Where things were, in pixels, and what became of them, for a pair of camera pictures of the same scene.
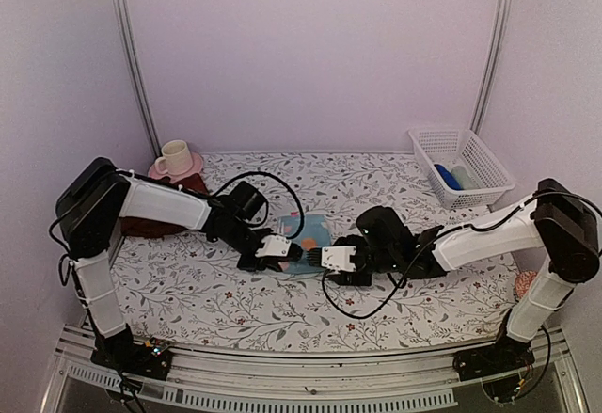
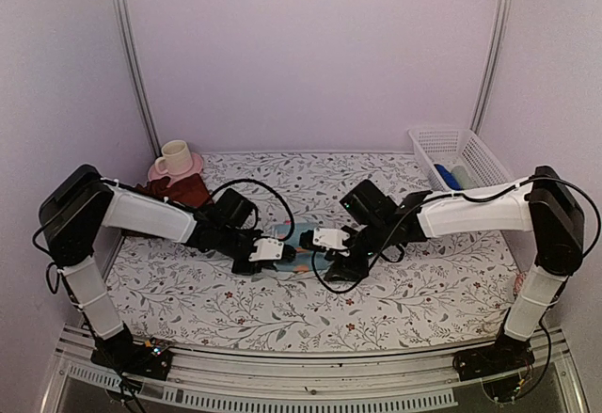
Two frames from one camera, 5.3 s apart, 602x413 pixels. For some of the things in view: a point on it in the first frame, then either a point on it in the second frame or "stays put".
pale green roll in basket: x=464 y=179 stays put
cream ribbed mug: x=176 y=158 stays put
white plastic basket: x=463 y=171 stays put
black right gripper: x=346 y=280 -> x=349 y=270
